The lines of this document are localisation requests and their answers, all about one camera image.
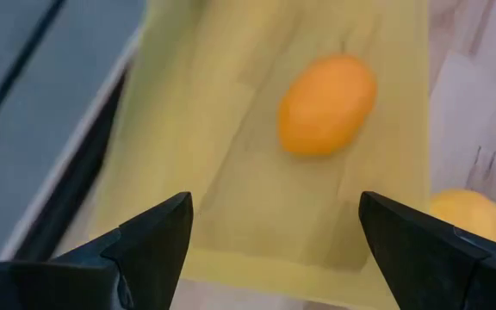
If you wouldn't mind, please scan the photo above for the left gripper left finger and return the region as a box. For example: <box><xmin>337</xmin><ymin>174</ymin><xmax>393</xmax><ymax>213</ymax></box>
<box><xmin>0</xmin><ymin>191</ymin><xmax>195</xmax><ymax>310</ymax></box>

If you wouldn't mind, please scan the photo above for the yellow lemon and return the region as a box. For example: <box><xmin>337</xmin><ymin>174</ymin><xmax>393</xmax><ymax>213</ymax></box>
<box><xmin>429</xmin><ymin>188</ymin><xmax>496</xmax><ymax>245</ymax></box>

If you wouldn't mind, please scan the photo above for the black aluminium table frame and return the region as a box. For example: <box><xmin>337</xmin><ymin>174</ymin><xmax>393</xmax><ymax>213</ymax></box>
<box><xmin>13</xmin><ymin>64</ymin><xmax>131</xmax><ymax>263</ymax></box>

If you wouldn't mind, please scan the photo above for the orange oval fruit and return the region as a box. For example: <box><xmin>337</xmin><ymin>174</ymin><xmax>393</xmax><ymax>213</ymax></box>
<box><xmin>276</xmin><ymin>53</ymin><xmax>378</xmax><ymax>157</ymax></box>

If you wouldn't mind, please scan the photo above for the yellow translucent plastic bin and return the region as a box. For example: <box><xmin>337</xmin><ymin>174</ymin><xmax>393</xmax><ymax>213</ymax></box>
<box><xmin>88</xmin><ymin>0</ymin><xmax>432</xmax><ymax>310</ymax></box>

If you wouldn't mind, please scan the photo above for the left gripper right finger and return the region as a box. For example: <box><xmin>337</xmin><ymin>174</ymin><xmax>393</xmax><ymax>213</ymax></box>
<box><xmin>358</xmin><ymin>190</ymin><xmax>496</xmax><ymax>310</ymax></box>

